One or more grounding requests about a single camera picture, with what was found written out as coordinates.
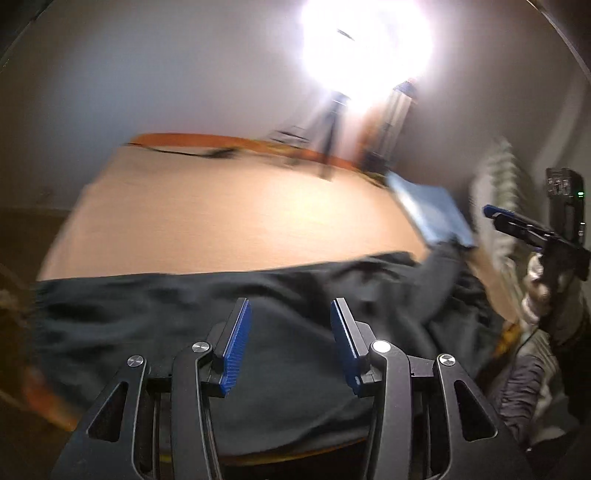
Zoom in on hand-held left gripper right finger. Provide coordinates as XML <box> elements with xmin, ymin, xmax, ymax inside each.
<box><xmin>330</xmin><ymin>298</ymin><xmax>532</xmax><ymax>480</ymax></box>

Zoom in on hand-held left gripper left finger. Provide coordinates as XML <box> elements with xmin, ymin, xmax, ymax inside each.
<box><xmin>55</xmin><ymin>298</ymin><xmax>252</xmax><ymax>480</ymax></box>

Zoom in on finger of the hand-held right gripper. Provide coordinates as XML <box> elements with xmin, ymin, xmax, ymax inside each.
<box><xmin>482</xmin><ymin>205</ymin><xmax>552</xmax><ymax>236</ymax></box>
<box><xmin>493</xmin><ymin>218</ymin><xmax>561</xmax><ymax>252</ymax></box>

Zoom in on black pants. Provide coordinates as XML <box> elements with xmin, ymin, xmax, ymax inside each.
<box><xmin>30</xmin><ymin>251</ymin><xmax>504</xmax><ymax>455</ymax></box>

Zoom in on person's right hand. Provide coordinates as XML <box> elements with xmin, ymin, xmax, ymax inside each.
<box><xmin>521</xmin><ymin>256</ymin><xmax>551</xmax><ymax>324</ymax></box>

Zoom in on green striped white curtain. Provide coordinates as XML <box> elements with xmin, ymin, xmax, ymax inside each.
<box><xmin>468</xmin><ymin>138</ymin><xmax>529</xmax><ymax>278</ymax></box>

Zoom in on folded blue towel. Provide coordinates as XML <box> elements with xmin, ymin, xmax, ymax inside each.
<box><xmin>385</xmin><ymin>172</ymin><xmax>478</xmax><ymax>250</ymax></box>

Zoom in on tan bed sheet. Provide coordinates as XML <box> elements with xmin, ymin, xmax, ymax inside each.
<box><xmin>37</xmin><ymin>145</ymin><xmax>522</xmax><ymax>324</ymax></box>

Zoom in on grey ribbed cloth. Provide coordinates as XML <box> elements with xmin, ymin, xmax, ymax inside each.
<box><xmin>487</xmin><ymin>332</ymin><xmax>583</xmax><ymax>444</ymax></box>

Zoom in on black tripod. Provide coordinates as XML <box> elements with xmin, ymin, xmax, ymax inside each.
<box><xmin>295</xmin><ymin>90</ymin><xmax>352</xmax><ymax>181</ymax></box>

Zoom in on bright ring light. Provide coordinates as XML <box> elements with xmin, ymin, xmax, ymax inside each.
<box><xmin>298</xmin><ymin>0</ymin><xmax>437</xmax><ymax>102</ymax></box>

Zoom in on black cable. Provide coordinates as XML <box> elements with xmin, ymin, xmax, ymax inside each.
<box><xmin>150</xmin><ymin>147</ymin><xmax>234</xmax><ymax>160</ymax></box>

